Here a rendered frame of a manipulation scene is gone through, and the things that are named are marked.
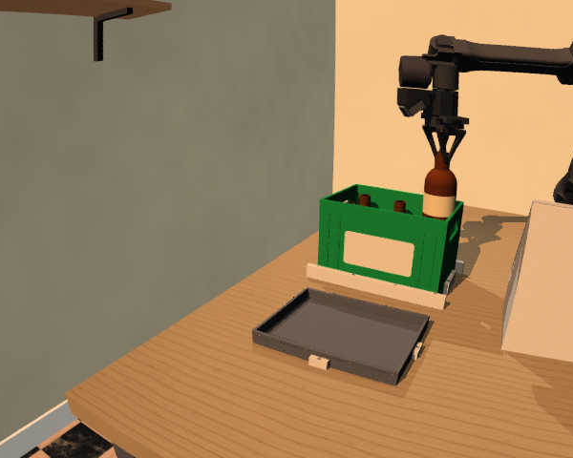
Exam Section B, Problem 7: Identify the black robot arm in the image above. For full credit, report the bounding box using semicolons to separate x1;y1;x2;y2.
397;34;573;205

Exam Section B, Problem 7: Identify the green plastic crate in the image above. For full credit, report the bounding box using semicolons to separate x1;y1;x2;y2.
318;184;464;294

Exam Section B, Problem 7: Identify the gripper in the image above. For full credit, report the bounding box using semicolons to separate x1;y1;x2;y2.
421;91;469;163

